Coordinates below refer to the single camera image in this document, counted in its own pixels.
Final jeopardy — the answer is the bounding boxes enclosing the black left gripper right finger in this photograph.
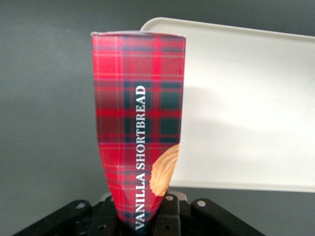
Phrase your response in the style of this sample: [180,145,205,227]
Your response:
[154,194,182,236]

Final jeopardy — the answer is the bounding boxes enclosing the red tartan cookie box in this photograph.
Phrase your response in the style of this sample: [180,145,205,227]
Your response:
[90,30,187,235]

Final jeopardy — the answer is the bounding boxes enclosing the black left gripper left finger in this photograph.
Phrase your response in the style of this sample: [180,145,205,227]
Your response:
[88,196,124,236]

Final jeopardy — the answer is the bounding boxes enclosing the beige plastic tray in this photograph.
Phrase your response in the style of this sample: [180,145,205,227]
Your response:
[139,16,315,195]

